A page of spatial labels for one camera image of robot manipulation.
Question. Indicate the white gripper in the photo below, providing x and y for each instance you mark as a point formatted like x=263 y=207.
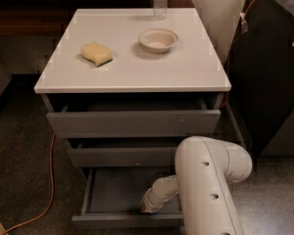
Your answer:
x=152 y=198

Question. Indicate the grey bottom drawer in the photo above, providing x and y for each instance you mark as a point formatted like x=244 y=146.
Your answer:
x=112 y=199

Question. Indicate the grey drawer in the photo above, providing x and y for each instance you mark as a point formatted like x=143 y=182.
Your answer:
x=112 y=199
x=148 y=151
x=115 y=124

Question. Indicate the yellow sponge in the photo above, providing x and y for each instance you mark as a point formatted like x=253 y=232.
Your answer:
x=96 y=53

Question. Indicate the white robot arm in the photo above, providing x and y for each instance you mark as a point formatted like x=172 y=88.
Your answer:
x=204 y=167

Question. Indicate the grey top drawer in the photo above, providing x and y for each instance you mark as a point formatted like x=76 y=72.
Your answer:
x=115 y=124

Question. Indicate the grey middle drawer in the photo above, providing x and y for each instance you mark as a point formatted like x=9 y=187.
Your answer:
x=148 y=151

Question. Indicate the white grey drawer cabinet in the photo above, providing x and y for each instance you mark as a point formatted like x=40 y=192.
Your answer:
x=187 y=77

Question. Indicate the white paper bowl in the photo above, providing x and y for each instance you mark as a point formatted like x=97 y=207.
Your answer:
x=158 y=40

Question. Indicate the dark cabinet on right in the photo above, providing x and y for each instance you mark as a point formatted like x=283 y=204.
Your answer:
x=261 y=71

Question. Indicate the clear plastic water bottle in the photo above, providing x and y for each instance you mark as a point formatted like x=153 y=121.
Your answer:
x=160 y=9

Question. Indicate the dark wooden bench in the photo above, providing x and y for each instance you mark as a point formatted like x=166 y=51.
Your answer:
x=51 y=17

